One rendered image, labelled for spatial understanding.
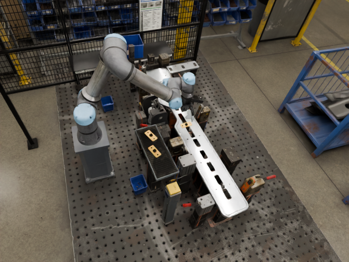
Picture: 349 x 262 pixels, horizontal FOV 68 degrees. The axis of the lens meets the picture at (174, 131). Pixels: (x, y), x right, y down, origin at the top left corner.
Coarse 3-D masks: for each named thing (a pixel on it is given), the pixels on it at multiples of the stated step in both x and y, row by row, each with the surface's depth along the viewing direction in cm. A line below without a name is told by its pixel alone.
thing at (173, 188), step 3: (174, 183) 141; (168, 186) 140; (171, 186) 140; (174, 186) 140; (177, 186) 140; (168, 189) 138; (171, 189) 139; (174, 189) 139; (177, 189) 139; (171, 192) 138; (174, 192) 138; (177, 192) 138
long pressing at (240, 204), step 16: (160, 80) 217; (176, 112) 196; (176, 128) 185; (192, 128) 187; (192, 144) 179; (208, 144) 180; (208, 160) 172; (208, 176) 164; (224, 176) 165; (240, 192) 160; (224, 208) 152; (240, 208) 153
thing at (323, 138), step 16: (336, 48) 286; (304, 80) 311; (288, 96) 327; (320, 96) 353; (336, 96) 306; (304, 112) 332; (320, 112) 320; (336, 112) 288; (304, 128) 312; (320, 128) 317; (336, 128) 270; (320, 144) 293; (336, 144) 299
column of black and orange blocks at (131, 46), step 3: (129, 45) 209; (132, 45) 210; (129, 48) 210; (132, 48) 211; (129, 51) 212; (132, 51) 213; (129, 54) 215; (132, 54) 215; (129, 57) 219; (132, 57) 217; (129, 60) 219; (132, 60) 219; (132, 63) 222; (132, 84) 240; (132, 87) 245; (135, 87) 245; (132, 90) 246; (135, 90) 247
